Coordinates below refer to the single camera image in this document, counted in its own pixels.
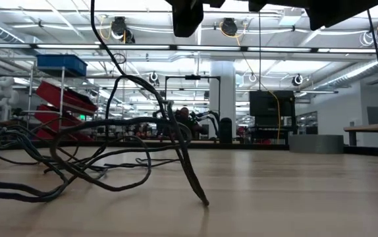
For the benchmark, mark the person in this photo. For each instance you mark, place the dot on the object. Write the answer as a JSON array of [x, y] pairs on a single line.
[[184, 113]]

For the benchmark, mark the long ceiling light strip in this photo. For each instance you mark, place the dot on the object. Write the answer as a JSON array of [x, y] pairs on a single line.
[[208, 48]]

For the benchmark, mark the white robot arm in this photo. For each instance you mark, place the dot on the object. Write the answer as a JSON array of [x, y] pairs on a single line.
[[2, 95]]

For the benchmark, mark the black aluminium table frame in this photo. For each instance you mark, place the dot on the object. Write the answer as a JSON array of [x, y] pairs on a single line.
[[268, 145]]

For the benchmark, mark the blue storage bin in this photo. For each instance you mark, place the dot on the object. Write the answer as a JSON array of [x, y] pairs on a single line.
[[62, 62]]

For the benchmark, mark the black monitor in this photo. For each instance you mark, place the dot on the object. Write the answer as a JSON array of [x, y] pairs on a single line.
[[268, 103]]

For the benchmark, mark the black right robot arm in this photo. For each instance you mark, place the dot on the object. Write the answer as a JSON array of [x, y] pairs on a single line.
[[334, 11]]

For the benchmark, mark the wooden bench table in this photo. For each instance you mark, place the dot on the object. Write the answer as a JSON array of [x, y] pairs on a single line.
[[370, 128]]

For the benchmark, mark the thin black vertical pole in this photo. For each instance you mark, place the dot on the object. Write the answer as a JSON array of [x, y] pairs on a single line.
[[259, 49]]

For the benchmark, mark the red storage bin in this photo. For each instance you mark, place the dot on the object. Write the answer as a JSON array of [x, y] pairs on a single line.
[[52, 115], [64, 97], [44, 135]]

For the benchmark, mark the black camera gantry frame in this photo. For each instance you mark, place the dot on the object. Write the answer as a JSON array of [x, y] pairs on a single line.
[[193, 77]]

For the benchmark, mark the white pillar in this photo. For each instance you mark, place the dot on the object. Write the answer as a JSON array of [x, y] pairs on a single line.
[[222, 85]]

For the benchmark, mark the white ceiling box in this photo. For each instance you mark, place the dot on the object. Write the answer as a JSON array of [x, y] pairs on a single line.
[[290, 18]]

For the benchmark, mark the metal shelf rack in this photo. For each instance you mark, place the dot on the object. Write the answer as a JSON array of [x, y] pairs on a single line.
[[61, 98]]

